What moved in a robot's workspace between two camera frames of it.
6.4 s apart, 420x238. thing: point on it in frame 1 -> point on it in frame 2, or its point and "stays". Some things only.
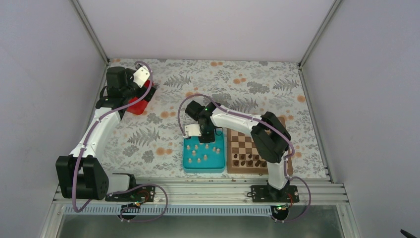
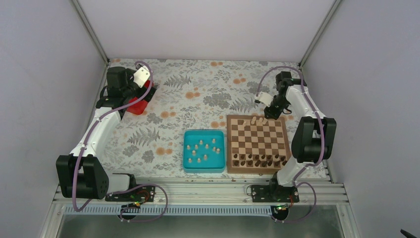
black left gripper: [150, 94] stays
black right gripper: [210, 139] -> [272, 114]
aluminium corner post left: [90, 30] stays
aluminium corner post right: [318, 33] stays
